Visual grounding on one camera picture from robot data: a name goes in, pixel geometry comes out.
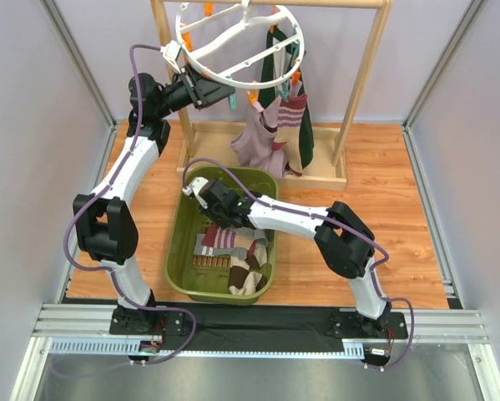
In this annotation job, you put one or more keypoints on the white round clip hanger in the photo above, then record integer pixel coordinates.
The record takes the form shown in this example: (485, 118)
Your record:
(230, 44)

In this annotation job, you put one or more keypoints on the green plastic basket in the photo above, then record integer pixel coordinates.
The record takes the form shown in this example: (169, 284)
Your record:
(205, 278)

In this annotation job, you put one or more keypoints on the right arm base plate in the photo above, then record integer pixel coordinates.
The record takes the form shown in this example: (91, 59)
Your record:
(351, 325)

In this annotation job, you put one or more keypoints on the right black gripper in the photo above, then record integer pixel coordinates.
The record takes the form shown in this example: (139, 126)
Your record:
(212, 200)

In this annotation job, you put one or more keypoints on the white sock on hanger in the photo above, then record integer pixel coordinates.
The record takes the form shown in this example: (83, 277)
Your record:
(278, 63)

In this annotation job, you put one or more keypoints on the grey striped sock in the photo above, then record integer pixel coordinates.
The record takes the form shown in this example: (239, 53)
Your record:
(202, 250)

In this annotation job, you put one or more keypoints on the maroon purple striped sock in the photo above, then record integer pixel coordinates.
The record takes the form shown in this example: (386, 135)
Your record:
(290, 116)

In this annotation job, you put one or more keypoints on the orange clothes clip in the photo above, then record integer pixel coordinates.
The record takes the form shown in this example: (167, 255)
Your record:
(252, 96)

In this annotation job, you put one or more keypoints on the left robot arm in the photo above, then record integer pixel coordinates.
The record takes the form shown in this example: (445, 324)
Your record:
(102, 219)

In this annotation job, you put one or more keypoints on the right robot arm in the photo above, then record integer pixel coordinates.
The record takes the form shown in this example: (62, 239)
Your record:
(346, 244)

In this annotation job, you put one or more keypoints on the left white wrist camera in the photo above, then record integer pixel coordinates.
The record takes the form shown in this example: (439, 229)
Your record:
(170, 53)

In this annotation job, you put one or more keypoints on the brown beige patterned sock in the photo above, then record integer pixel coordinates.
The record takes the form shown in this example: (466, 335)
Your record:
(247, 276)

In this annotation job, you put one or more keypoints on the wooden drying rack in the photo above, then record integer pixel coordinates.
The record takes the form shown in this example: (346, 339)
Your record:
(211, 139)

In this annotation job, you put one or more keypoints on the teal clothes clip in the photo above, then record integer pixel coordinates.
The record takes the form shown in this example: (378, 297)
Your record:
(233, 101)

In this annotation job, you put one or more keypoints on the pink sock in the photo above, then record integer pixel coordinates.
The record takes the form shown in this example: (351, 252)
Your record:
(253, 145)

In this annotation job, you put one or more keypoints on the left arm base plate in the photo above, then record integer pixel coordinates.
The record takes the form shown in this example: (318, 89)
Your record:
(125, 321)

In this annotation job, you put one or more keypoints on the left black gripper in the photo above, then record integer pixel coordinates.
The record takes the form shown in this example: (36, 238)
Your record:
(197, 89)

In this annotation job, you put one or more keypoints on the aluminium frame rail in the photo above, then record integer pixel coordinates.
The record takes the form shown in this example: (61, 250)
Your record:
(82, 326)

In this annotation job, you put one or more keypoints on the dark green sock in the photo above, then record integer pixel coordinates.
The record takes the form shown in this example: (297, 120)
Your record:
(266, 96)

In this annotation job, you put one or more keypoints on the black cloth strip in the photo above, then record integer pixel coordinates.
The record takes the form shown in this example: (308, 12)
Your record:
(261, 328)

